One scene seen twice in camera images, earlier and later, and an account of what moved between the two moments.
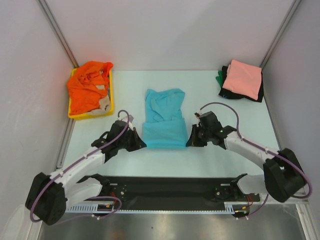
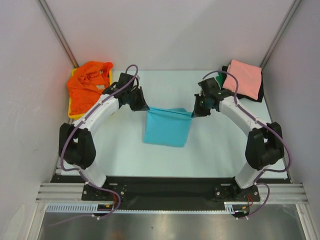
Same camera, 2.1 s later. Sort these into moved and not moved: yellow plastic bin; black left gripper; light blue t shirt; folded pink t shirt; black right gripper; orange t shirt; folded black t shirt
Moved: black right gripper; black left gripper; light blue t shirt
Not moved: yellow plastic bin; folded black t shirt; folded pink t shirt; orange t shirt
